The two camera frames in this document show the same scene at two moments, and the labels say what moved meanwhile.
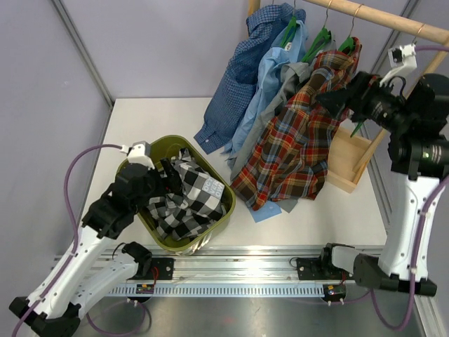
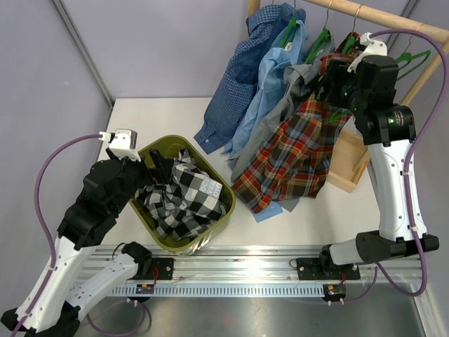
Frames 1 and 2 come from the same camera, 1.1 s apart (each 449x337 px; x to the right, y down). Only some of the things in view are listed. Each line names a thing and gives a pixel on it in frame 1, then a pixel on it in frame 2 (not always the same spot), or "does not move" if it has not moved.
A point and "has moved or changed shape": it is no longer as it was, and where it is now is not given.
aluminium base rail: x=219 y=263 does not move
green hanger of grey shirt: x=323 y=36 does not move
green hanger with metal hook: x=357 y=127 to x=409 y=58
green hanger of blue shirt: x=290 y=31 does not move
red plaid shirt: x=287 y=159 has moved or changed shape
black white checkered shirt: x=188 y=216 does not move
